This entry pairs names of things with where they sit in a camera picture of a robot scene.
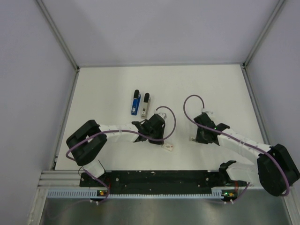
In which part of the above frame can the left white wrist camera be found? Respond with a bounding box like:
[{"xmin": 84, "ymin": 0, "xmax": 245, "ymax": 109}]
[{"xmin": 153, "ymin": 110, "xmax": 167, "ymax": 120}]

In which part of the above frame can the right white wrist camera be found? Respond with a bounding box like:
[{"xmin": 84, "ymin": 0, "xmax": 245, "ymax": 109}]
[{"xmin": 202, "ymin": 108, "xmax": 214, "ymax": 116}]

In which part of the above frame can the aluminium frame post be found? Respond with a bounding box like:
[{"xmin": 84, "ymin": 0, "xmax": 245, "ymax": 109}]
[
  {"xmin": 35, "ymin": 0, "xmax": 80, "ymax": 71},
  {"xmin": 243, "ymin": 0, "xmax": 288, "ymax": 68}
]

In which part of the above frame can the grey slotted cable duct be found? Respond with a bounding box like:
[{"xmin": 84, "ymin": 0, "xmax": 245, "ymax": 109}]
[{"xmin": 48, "ymin": 188, "xmax": 225, "ymax": 200}]

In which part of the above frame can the grey black stapler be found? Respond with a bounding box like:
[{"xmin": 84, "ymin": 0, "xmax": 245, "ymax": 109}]
[{"xmin": 141, "ymin": 93, "xmax": 151, "ymax": 119}]

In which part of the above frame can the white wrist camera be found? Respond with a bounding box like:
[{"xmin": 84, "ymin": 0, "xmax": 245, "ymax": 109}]
[
  {"xmin": 153, "ymin": 110, "xmax": 167, "ymax": 120},
  {"xmin": 202, "ymin": 108, "xmax": 214, "ymax": 116}
]

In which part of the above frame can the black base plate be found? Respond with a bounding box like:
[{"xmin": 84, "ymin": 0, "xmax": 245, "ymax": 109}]
[{"xmin": 79, "ymin": 170, "xmax": 227, "ymax": 195}]

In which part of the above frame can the left aluminium frame post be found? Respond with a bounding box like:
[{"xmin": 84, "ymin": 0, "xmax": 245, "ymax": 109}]
[{"xmin": 35, "ymin": 0, "xmax": 80, "ymax": 71}]

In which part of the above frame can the right aluminium frame post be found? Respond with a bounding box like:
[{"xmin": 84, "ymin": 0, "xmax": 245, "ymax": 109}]
[{"xmin": 243, "ymin": 0, "xmax": 288, "ymax": 68}]

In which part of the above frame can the blue black stapler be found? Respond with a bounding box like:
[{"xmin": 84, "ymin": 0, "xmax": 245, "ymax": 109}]
[{"xmin": 131, "ymin": 90, "xmax": 141, "ymax": 116}]

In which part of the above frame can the staple box red logo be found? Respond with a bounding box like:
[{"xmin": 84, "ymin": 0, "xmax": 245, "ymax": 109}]
[{"xmin": 162, "ymin": 142, "xmax": 173, "ymax": 152}]

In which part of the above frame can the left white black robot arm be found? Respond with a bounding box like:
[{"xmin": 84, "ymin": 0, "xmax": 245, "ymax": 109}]
[{"xmin": 66, "ymin": 113, "xmax": 165, "ymax": 186}]

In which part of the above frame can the aluminium rail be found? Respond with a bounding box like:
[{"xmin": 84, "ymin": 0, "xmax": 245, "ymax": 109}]
[{"xmin": 38, "ymin": 170, "xmax": 91, "ymax": 188}]

